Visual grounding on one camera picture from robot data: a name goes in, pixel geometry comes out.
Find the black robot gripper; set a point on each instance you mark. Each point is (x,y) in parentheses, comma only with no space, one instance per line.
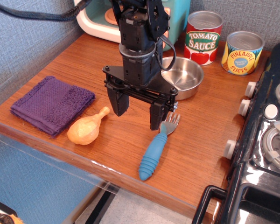
(140,77)

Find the small stainless steel pot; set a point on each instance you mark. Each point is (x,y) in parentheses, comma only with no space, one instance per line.
(186,76)

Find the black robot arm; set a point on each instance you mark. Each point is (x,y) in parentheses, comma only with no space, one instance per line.
(142,25)

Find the folded purple cloth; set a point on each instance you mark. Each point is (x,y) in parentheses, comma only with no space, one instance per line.
(52,105)

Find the toy chicken drumstick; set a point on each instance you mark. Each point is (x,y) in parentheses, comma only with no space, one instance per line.
(85,130)

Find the teal toy microwave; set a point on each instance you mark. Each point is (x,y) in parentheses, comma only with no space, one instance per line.
(98,18)

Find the tomato sauce can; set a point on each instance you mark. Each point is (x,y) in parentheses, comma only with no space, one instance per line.
(202,37)

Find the pineapple slices can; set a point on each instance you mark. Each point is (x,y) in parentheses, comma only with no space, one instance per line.
(242,52)

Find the black toy stove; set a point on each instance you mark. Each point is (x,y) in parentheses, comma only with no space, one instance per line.
(252,195)

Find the orange furry object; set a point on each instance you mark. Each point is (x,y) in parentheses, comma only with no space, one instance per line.
(10,219)

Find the blue handled metal fork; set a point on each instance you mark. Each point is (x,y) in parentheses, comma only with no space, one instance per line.
(153,153)

